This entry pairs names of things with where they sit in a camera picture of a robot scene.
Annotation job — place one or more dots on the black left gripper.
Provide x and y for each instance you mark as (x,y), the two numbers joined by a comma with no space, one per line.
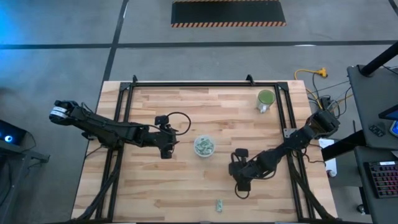
(158,137)

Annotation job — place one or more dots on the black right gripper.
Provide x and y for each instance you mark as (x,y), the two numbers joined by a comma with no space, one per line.
(248,171)

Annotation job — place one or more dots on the green white stevia packet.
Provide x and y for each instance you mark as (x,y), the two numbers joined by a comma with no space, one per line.
(219,205)
(209,148)
(202,151)
(209,141)
(201,143)

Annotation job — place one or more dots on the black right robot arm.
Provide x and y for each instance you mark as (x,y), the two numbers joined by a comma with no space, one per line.
(295,140)

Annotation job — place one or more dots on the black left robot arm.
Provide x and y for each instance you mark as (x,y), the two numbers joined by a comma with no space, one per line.
(102,127)

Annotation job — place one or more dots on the green white mug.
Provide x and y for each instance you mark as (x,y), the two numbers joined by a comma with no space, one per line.
(265,98)

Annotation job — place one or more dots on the white box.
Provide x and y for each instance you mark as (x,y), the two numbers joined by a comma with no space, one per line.
(331,165)

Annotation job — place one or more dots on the black desk support bar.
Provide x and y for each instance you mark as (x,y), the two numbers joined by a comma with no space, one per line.
(342,146)

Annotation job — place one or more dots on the black power adapter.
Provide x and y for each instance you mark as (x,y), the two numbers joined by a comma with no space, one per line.
(325,102)

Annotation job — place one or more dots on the dark grey keyboard desk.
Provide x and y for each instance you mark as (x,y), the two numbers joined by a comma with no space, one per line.
(360,155)

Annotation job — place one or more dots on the black caster wheel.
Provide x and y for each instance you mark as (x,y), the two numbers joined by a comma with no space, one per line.
(360,209)

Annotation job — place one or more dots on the black hazard-striped floor mat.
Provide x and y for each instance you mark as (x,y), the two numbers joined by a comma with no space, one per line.
(228,12)

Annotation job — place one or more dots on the black metal stand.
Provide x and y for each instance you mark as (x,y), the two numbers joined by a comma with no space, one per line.
(31,153)

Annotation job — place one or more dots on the small black controller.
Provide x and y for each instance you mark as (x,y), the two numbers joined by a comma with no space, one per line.
(377,130)

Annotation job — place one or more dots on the backlit black keyboard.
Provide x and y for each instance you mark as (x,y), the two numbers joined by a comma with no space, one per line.
(384,180)

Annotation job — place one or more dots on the black computer with blue light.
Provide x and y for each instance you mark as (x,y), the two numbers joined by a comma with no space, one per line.
(12,133)

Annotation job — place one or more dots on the blue lit screen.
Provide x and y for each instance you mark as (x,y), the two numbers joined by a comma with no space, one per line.
(392,116)

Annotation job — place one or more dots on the black round pole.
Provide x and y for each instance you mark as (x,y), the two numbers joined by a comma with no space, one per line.
(381,59)

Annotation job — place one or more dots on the black aluminium table frame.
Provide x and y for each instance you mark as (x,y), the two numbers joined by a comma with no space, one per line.
(202,84)

